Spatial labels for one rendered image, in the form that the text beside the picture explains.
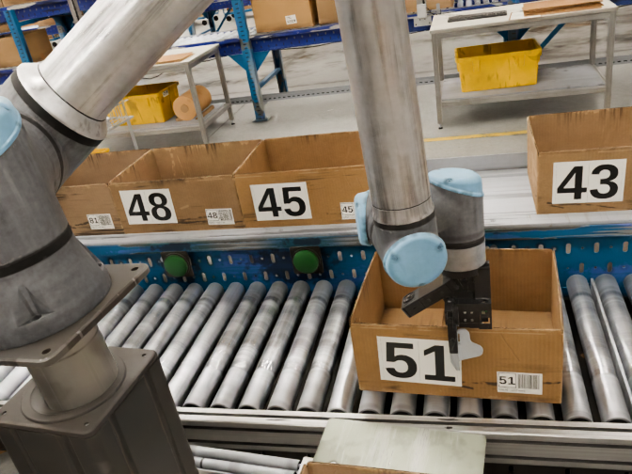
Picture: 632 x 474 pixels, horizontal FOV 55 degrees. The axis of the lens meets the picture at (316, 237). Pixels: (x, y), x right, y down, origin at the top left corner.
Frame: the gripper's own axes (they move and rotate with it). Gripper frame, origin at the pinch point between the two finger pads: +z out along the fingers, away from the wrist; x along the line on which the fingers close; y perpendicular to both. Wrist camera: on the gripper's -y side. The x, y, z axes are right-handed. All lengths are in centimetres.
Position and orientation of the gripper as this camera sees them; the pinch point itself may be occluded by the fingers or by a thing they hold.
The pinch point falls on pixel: (453, 359)
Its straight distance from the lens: 120.8
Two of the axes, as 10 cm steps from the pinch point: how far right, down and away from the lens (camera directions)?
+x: 2.3, -3.8, 9.0
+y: 9.6, -0.4, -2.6
